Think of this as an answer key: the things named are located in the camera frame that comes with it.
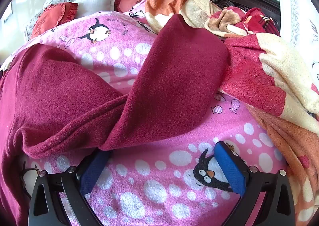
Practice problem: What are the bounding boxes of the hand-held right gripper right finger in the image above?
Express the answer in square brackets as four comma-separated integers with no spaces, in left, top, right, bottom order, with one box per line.
[214,141,296,226]

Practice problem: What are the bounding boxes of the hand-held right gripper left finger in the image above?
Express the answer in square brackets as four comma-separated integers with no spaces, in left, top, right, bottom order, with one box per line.
[27,150,110,226]

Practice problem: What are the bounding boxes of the maroon pants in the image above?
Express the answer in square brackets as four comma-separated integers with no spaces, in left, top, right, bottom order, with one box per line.
[0,14,231,226]

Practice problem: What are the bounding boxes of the pink penguin blanket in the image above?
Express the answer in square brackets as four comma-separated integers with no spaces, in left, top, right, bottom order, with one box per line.
[5,10,294,226]

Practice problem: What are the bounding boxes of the orange cream red blanket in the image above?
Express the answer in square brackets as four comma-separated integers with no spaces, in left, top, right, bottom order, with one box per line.
[145,0,319,226]

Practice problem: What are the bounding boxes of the small floral pillow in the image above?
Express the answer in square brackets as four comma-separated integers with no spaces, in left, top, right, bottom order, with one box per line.
[24,11,45,42]

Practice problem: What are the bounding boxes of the white embroidered cloth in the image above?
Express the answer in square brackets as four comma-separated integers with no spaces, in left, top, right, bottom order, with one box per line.
[277,0,319,87]

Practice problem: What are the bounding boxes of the white pillow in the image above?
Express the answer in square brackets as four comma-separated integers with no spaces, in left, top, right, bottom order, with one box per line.
[75,0,117,20]

